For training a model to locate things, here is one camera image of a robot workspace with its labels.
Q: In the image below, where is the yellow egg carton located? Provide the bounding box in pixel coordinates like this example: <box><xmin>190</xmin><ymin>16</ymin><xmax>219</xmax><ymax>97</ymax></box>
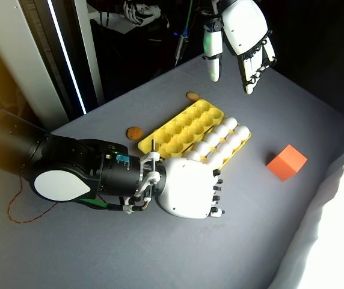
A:
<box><xmin>137</xmin><ymin>99</ymin><xmax>253</xmax><ymax>175</ymax></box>

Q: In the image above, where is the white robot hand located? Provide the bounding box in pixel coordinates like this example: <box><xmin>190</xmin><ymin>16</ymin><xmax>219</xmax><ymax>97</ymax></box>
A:
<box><xmin>201</xmin><ymin>0</ymin><xmax>278</xmax><ymax>96</ymax></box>
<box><xmin>156</xmin><ymin>156</ymin><xmax>226</xmax><ymax>220</ymax></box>

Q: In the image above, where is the bright white cloth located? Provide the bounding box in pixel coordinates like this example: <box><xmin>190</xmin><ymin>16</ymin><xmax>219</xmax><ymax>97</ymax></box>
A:
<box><xmin>266</xmin><ymin>144</ymin><xmax>344</xmax><ymax>289</ymax></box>

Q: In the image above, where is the narrow white upright post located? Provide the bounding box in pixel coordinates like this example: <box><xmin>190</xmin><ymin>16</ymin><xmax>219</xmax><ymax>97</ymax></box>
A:
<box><xmin>73</xmin><ymin>0</ymin><xmax>105</xmax><ymax>107</ymax></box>

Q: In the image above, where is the green cable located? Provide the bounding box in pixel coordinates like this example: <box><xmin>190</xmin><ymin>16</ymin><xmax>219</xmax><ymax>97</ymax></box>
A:
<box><xmin>185</xmin><ymin>0</ymin><xmax>194</xmax><ymax>31</ymax></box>

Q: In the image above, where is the orange cube block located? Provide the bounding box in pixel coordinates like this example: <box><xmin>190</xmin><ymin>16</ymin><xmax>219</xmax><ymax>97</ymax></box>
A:
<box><xmin>265</xmin><ymin>144</ymin><xmax>308</xmax><ymax>182</ymax></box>

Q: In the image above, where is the grey table cloth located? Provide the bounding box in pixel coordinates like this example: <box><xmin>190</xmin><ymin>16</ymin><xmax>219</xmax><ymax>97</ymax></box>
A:
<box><xmin>0</xmin><ymin>54</ymin><xmax>344</xmax><ymax>289</ymax></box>

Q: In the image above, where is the wide white stand column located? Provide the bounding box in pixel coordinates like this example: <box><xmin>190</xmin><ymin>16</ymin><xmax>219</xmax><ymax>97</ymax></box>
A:
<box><xmin>0</xmin><ymin>0</ymin><xmax>70</xmax><ymax>131</ymax></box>

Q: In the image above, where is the spare white robot hand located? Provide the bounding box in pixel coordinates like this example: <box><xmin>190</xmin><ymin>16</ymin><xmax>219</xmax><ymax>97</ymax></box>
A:
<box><xmin>123</xmin><ymin>0</ymin><xmax>162</xmax><ymax>27</ymax></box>

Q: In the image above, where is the white egg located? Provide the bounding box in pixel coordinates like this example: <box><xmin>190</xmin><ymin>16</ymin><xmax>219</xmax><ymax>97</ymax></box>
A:
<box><xmin>207</xmin><ymin>152</ymin><xmax>225</xmax><ymax>169</ymax></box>
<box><xmin>183</xmin><ymin>150</ymin><xmax>201</xmax><ymax>162</ymax></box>
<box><xmin>222</xmin><ymin>116</ymin><xmax>239</xmax><ymax>131</ymax></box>
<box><xmin>235</xmin><ymin>125</ymin><xmax>251</xmax><ymax>141</ymax></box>
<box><xmin>213</xmin><ymin>124</ymin><xmax>230</xmax><ymax>138</ymax></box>
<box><xmin>194</xmin><ymin>141</ymin><xmax>211</xmax><ymax>157</ymax></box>
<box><xmin>226</xmin><ymin>134</ymin><xmax>242</xmax><ymax>151</ymax></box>
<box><xmin>204</xmin><ymin>132</ymin><xmax>221</xmax><ymax>148</ymax></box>
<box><xmin>217</xmin><ymin>142</ymin><xmax>234</xmax><ymax>160</ymax></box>

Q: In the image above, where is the grey plug with blue light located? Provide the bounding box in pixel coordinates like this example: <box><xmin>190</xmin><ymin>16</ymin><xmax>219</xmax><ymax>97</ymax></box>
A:
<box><xmin>174</xmin><ymin>28</ymin><xmax>191</xmax><ymax>67</ymax></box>

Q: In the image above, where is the white light strip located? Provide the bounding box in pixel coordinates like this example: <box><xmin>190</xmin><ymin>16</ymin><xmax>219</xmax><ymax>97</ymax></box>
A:
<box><xmin>46</xmin><ymin>0</ymin><xmax>88</xmax><ymax>116</ymax></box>

